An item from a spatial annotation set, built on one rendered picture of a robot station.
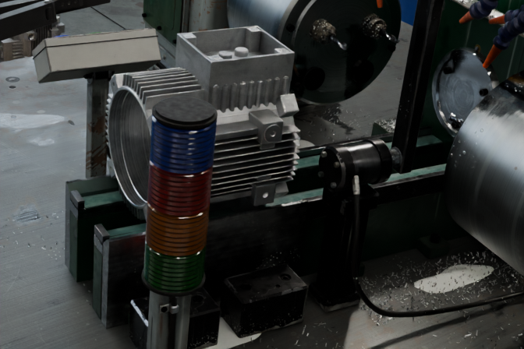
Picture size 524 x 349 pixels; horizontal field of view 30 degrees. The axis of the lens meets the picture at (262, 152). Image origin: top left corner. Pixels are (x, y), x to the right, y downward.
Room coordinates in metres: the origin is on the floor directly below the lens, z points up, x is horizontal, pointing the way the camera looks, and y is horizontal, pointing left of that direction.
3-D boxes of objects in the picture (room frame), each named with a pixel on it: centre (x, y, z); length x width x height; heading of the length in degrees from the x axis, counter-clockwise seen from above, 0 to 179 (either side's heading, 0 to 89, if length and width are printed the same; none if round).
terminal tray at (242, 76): (1.18, 0.05, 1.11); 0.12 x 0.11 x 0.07; 122
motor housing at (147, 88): (1.16, 0.08, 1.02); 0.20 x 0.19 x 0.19; 122
